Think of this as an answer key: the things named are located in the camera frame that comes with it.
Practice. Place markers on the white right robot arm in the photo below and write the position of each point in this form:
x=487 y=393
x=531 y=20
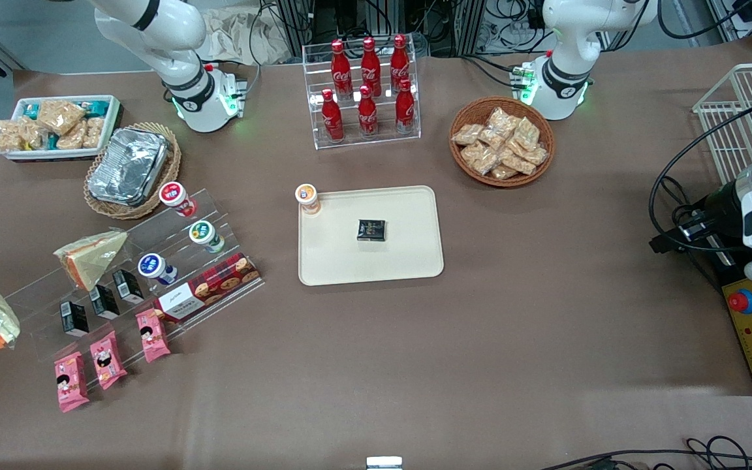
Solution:
x=183 y=39

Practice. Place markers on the red lid yogurt cup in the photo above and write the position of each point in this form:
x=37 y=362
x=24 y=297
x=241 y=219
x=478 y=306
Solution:
x=173 y=194

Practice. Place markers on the round brown wicker basket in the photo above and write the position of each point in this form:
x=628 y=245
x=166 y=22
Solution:
x=464 y=111

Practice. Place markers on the red cola bottle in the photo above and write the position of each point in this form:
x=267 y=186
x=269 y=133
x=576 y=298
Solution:
x=370 y=65
x=340 y=68
x=399 y=62
x=367 y=116
x=332 y=121
x=405 y=111

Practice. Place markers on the orange lid yogurt cup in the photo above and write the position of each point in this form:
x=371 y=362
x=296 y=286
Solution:
x=307 y=196

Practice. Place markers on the small black packet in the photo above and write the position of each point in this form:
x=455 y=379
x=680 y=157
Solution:
x=371 y=230

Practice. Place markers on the large bagged rice cracker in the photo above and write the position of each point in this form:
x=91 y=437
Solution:
x=59 y=116

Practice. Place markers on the clear bagged rice cracker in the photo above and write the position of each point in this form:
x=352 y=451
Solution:
x=536 y=155
x=7 y=137
x=518 y=162
x=502 y=119
x=70 y=138
x=467 y=134
x=93 y=132
x=504 y=172
x=32 y=132
x=479 y=158
x=527 y=132

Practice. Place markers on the clear acrylic bottle rack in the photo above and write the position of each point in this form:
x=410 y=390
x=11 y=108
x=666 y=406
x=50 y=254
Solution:
x=324 y=140

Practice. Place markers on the stacked foil containers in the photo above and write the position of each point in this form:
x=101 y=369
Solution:
x=128 y=166

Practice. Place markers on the green lid yogurt cup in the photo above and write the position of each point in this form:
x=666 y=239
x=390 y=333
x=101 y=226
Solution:
x=203 y=233

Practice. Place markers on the crumpled beige cloth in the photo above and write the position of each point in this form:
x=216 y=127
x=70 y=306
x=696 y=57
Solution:
x=239 y=36

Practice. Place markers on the red tartan cookie box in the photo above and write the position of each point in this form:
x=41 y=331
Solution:
x=213 y=287

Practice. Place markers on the small white device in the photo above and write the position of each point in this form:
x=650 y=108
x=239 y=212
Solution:
x=384 y=463

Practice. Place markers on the oval light wicker basket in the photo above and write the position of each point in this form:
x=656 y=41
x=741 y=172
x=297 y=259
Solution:
x=170 y=163

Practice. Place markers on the small black carton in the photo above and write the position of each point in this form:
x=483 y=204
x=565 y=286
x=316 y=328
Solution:
x=128 y=286
x=104 y=302
x=74 y=318

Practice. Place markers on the blue lid yogurt cup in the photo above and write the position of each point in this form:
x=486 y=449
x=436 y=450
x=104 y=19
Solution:
x=153 y=266

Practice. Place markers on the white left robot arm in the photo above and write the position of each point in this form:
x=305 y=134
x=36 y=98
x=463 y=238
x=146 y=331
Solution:
x=568 y=39

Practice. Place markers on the clear acrylic stepped stand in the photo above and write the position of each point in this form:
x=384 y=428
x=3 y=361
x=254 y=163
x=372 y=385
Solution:
x=232 y=228

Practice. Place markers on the metal equipment rack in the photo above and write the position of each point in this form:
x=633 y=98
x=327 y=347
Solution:
x=454 y=26

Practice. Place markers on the beige plastic tray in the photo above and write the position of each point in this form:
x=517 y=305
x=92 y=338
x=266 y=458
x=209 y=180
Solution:
x=402 y=261

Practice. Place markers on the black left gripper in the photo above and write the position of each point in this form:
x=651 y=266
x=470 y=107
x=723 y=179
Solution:
x=719 y=207

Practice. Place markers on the white rectangular plastic bin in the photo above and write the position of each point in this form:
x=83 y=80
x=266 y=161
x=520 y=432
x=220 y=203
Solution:
x=113 y=108

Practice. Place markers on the pink snack packet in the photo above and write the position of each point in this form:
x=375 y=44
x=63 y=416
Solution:
x=108 y=360
x=71 y=382
x=153 y=335

